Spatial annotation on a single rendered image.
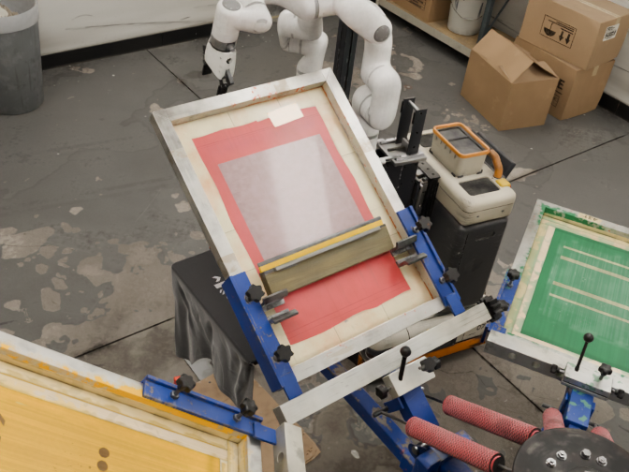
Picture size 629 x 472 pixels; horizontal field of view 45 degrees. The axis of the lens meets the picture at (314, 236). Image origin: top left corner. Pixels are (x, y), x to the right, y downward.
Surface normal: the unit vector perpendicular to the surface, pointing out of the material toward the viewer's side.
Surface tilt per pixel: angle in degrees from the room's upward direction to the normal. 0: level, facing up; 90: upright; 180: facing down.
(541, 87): 90
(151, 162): 0
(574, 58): 91
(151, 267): 0
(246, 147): 32
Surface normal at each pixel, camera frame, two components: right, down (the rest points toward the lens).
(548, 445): 0.10, -0.77
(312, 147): 0.39, -0.36
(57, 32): 0.58, 0.56
